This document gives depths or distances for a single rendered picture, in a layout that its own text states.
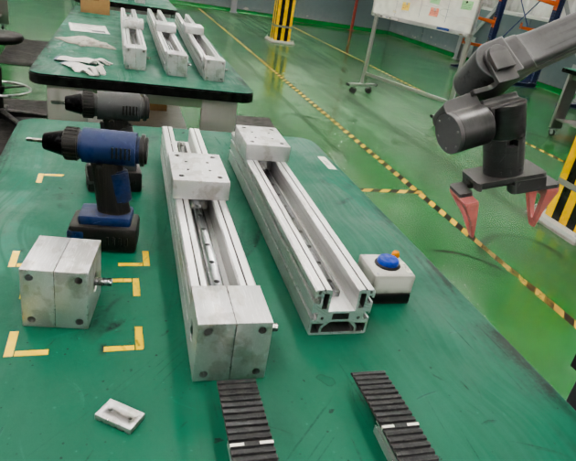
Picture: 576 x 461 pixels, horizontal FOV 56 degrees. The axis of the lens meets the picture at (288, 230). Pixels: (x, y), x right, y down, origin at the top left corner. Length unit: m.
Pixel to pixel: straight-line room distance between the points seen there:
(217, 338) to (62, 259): 0.26
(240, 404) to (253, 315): 0.12
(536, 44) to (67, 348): 0.80
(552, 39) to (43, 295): 0.82
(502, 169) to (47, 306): 0.68
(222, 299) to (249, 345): 0.07
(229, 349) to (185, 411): 0.09
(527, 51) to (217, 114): 1.83
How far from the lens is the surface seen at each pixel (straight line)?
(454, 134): 0.76
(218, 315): 0.72
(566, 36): 0.95
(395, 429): 0.71
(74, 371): 0.78
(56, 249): 0.86
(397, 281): 0.98
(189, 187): 1.05
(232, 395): 0.70
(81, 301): 0.82
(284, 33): 10.95
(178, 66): 2.58
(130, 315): 0.87
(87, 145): 0.97
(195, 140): 1.41
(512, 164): 0.83
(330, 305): 0.87
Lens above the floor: 1.29
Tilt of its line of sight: 26 degrees down
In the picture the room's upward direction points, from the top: 10 degrees clockwise
